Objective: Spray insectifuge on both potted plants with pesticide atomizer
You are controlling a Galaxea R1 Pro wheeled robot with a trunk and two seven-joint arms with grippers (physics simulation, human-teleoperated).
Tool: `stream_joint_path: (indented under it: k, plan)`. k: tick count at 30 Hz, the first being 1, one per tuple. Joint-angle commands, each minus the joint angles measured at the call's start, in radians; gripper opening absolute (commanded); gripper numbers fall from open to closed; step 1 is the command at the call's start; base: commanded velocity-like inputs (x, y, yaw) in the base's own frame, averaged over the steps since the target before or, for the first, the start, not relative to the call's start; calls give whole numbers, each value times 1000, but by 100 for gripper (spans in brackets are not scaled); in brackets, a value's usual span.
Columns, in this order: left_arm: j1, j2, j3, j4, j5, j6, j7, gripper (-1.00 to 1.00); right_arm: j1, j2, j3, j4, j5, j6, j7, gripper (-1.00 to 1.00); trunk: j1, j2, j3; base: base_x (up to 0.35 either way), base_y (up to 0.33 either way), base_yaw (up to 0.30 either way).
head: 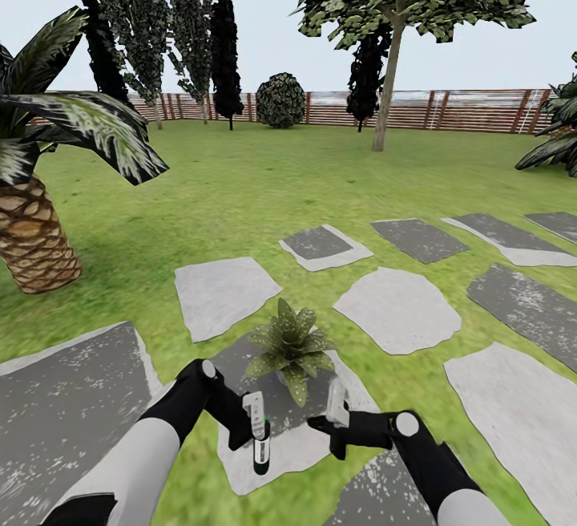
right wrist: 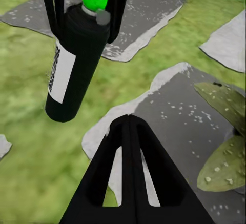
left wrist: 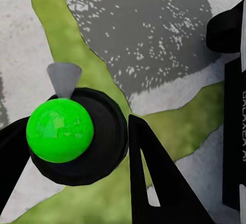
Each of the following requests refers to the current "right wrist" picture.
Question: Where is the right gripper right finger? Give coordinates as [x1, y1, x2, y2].
[128, 114, 216, 224]

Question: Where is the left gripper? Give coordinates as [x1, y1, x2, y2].
[44, 0, 126, 44]

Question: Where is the insectifuge atomizer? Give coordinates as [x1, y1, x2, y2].
[45, 0, 112, 123]

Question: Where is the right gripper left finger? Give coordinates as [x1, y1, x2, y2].
[59, 114, 136, 224]

